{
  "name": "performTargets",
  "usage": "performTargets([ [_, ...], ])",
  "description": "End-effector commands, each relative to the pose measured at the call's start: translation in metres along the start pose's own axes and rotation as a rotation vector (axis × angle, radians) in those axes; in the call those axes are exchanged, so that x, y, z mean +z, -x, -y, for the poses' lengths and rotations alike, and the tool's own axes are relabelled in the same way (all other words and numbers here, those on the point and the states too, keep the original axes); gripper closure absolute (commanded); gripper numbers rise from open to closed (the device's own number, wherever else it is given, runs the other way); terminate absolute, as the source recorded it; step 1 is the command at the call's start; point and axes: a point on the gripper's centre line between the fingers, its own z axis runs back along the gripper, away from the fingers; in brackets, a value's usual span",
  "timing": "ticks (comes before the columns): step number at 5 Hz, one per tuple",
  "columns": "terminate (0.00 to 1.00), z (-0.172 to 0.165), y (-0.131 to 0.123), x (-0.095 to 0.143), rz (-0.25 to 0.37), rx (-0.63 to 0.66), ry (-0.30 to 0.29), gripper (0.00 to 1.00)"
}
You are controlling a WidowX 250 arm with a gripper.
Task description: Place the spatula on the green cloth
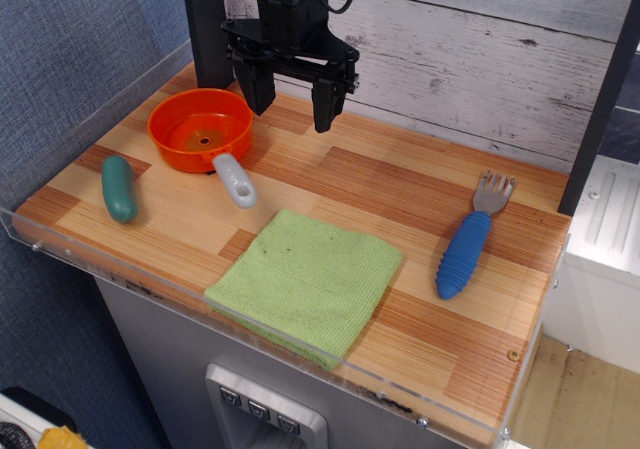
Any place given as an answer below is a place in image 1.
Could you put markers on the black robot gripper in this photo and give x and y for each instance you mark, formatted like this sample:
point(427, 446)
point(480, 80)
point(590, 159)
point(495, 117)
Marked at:
point(292, 38)

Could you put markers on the blue handled metal fork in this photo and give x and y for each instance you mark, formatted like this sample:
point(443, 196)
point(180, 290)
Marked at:
point(461, 257)

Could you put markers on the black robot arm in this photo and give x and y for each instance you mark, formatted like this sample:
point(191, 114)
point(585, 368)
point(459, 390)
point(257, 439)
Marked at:
point(292, 38)

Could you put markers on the green cloth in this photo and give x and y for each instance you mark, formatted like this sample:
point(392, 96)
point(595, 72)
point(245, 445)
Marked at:
point(307, 286)

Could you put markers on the teal green toy pickle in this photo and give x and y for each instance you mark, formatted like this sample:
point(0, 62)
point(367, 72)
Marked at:
point(118, 189)

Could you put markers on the grey cabinet with button panel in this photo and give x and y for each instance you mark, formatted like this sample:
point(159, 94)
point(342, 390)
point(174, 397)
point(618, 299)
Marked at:
point(214, 386)

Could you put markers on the clear acrylic table guard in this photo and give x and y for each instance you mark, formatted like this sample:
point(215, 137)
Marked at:
point(454, 366)

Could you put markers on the white metal side unit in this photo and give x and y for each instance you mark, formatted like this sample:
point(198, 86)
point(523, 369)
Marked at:
point(593, 303)

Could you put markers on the yellow and black object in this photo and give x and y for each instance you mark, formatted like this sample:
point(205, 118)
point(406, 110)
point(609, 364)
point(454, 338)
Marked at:
point(61, 438)

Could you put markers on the orange toy pot grey handle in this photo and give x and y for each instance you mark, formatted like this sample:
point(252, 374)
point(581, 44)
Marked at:
point(203, 130)

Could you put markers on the dark left vertical post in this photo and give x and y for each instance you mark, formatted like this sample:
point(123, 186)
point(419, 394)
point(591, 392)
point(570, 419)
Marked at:
point(209, 43)

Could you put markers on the dark vertical post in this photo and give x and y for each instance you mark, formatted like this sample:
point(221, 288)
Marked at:
point(609, 92)
point(209, 43)

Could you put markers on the dark right vertical post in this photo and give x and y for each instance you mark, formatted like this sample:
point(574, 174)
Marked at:
point(609, 92)

